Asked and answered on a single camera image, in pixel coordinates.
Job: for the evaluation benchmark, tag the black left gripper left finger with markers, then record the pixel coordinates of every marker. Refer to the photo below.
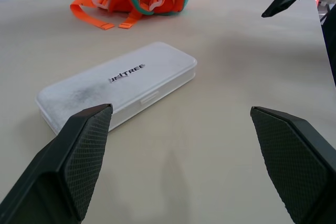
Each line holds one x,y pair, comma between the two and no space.
60,171

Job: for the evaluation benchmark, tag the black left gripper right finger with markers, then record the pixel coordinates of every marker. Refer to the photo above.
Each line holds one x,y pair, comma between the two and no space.
296,163

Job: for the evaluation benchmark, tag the white plastic case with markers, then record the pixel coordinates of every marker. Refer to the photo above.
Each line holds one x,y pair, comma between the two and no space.
115,85

